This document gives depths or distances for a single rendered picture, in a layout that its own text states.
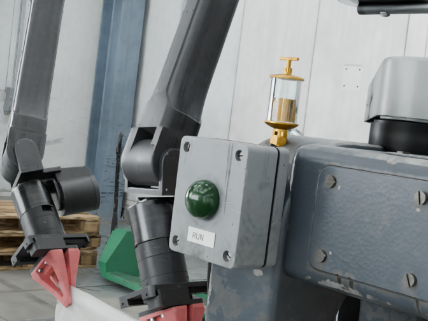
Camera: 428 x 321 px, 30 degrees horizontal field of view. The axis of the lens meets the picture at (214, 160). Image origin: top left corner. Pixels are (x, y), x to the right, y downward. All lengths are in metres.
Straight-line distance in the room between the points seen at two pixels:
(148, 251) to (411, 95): 0.40
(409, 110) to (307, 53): 6.89
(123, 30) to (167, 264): 8.31
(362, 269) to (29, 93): 0.85
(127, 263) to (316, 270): 5.74
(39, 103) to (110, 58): 8.22
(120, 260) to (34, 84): 5.00
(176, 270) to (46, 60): 0.53
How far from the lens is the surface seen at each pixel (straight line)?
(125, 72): 9.22
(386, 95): 0.70
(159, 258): 0.94
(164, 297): 0.91
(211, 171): 0.59
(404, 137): 0.68
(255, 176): 0.57
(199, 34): 0.99
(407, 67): 0.69
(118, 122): 9.21
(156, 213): 0.95
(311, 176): 0.59
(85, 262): 6.69
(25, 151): 1.24
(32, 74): 1.33
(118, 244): 6.27
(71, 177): 1.26
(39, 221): 1.20
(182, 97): 0.96
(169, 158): 0.93
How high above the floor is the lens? 1.35
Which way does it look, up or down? 3 degrees down
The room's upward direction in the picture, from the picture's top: 7 degrees clockwise
